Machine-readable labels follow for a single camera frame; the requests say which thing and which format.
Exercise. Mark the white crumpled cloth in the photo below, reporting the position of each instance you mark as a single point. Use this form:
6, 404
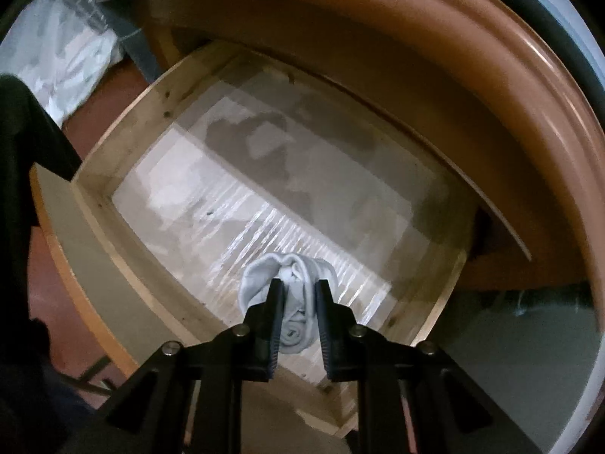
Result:
58, 56

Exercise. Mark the grey underwear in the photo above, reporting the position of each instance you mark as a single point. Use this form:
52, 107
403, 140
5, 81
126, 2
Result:
299, 275

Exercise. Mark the person's black trouser leg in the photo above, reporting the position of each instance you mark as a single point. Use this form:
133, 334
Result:
29, 136

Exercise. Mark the blue checked cloth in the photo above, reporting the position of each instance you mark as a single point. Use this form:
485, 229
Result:
557, 9

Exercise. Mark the grey striped blanket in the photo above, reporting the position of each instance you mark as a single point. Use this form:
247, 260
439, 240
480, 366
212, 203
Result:
108, 15

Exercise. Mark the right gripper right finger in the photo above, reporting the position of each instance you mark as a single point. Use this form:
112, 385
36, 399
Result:
410, 399

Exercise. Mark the wooden drawer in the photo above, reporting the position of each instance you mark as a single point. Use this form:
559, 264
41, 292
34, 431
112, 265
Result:
231, 155

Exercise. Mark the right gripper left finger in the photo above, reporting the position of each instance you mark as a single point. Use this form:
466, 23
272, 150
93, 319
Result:
189, 399

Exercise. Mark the brown wooden nightstand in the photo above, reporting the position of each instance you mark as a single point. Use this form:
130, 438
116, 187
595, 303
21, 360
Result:
473, 82

